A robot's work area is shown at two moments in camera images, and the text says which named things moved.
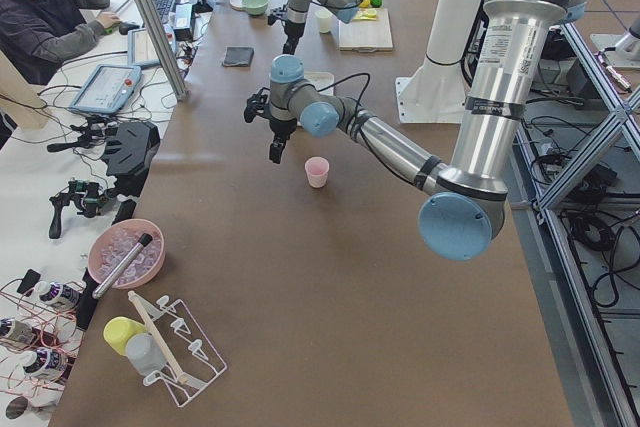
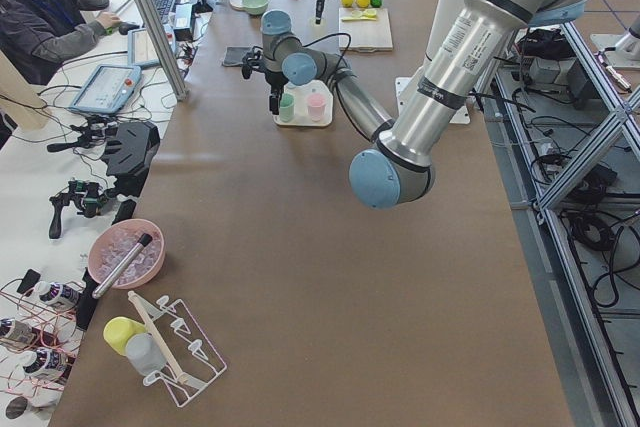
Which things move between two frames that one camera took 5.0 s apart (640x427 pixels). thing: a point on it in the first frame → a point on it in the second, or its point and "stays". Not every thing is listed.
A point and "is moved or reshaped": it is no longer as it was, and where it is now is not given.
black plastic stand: (129, 151) stays
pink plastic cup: (317, 168) is moved or reshaped
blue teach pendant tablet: (107, 89) stays
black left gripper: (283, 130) → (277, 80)
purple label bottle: (50, 293) stays
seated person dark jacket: (43, 20) stays
